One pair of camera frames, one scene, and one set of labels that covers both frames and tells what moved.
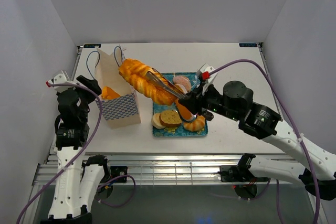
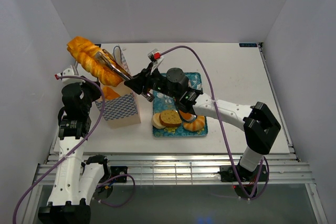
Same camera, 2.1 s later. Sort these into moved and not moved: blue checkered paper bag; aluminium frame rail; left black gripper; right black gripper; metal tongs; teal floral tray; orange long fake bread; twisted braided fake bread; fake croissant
Moved: right black gripper; twisted braided fake bread; metal tongs
Not moved: blue checkered paper bag; left black gripper; teal floral tray; aluminium frame rail; orange long fake bread; fake croissant
